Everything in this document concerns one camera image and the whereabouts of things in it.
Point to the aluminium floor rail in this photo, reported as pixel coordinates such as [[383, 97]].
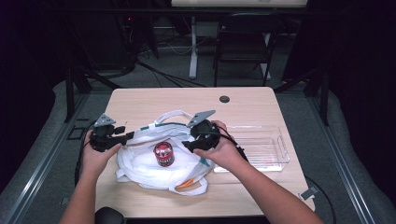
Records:
[[342, 168], [37, 174]]

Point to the red can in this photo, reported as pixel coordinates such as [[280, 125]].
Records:
[[164, 154]]

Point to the clear plastic tray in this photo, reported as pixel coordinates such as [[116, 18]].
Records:
[[264, 149]]

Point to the grey tape piece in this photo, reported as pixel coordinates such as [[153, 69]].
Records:
[[308, 193]]

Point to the black metal stand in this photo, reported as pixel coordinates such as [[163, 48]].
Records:
[[324, 99], [70, 93]]

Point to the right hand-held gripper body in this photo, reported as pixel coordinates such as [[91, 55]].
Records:
[[205, 133]]

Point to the black stool seat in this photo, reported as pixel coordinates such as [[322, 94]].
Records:
[[110, 216]]

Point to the person's right hand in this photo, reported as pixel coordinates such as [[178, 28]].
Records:
[[225, 152]]

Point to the white tote bag green patches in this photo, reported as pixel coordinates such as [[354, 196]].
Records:
[[143, 171]]

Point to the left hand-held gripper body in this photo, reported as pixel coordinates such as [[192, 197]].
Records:
[[102, 138]]

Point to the grey table grommet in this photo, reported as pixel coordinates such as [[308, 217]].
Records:
[[224, 99]]

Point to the white desk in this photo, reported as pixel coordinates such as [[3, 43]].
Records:
[[193, 56]]

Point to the person's left hand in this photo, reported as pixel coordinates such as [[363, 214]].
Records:
[[95, 161]]

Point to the black folding chair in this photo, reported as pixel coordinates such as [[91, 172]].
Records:
[[243, 37]]

